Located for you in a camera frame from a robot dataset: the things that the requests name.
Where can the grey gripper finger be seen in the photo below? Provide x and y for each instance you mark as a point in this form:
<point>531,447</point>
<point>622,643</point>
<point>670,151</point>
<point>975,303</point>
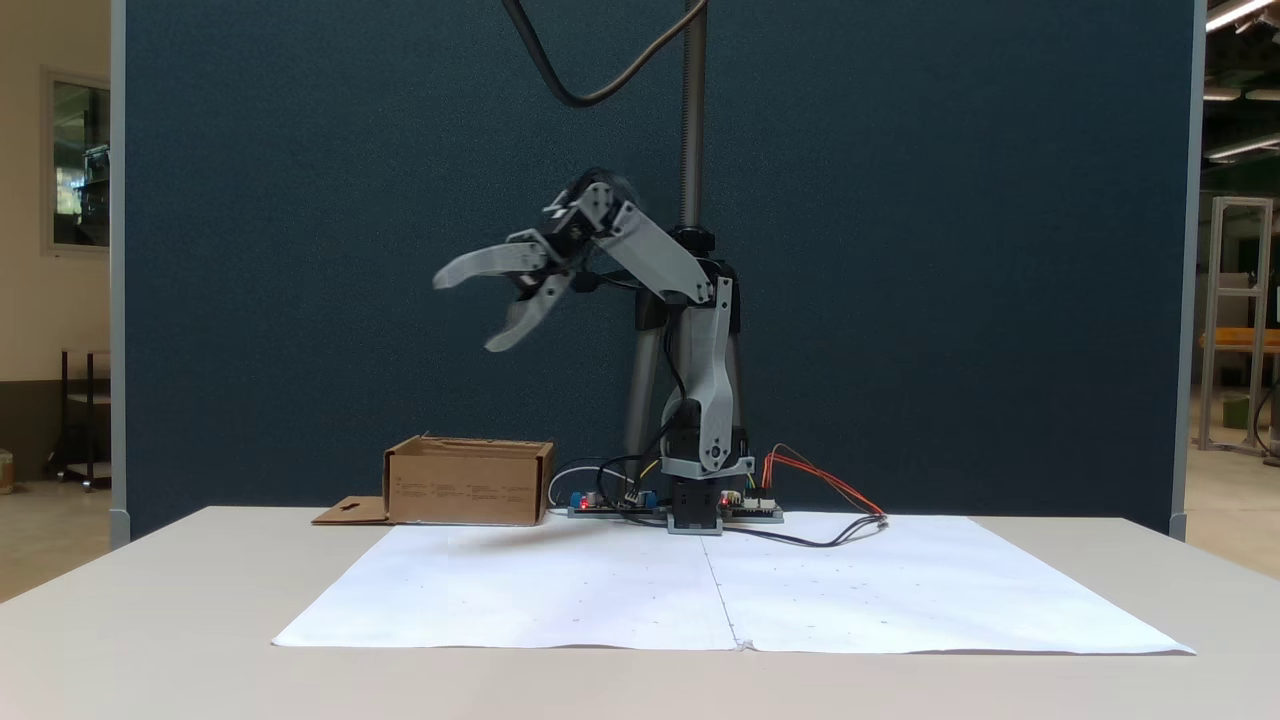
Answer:
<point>530,315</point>
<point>490,262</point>

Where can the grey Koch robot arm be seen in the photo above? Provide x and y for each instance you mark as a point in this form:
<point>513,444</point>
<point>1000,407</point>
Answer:
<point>705,380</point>

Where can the green bin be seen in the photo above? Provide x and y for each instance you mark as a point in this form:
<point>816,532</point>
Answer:
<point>1236,412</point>

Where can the dark blue partition panel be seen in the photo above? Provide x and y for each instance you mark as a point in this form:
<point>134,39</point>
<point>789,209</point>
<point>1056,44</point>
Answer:
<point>350,350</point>

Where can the brown cardboard box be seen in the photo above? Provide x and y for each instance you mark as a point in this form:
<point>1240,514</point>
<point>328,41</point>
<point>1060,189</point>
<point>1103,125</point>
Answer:
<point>468,485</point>

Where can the blue circuit board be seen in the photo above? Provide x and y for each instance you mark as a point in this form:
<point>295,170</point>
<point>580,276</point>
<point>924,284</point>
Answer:
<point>605,504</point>

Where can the white paper sheet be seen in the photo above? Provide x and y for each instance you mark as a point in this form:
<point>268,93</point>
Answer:
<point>560,600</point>

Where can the circuit board with red LED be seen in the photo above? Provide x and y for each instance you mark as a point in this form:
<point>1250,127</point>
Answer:
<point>755,508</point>

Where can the black cart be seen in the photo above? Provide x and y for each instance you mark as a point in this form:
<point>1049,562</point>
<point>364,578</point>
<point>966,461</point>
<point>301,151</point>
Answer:
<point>88,420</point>

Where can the ceiling light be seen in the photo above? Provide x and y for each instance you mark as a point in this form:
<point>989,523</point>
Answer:
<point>1235,12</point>
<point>1240,148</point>

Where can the orange table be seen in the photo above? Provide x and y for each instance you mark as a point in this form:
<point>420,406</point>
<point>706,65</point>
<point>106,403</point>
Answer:
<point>1240,340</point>

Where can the camera stand with metal pole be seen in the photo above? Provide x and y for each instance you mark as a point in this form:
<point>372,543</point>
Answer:
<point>693,150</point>

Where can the window with grey frame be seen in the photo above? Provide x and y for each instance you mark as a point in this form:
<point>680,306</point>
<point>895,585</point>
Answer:
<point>80,160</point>

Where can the aluminium frame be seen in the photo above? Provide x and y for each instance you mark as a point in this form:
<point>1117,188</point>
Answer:
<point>1215,320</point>

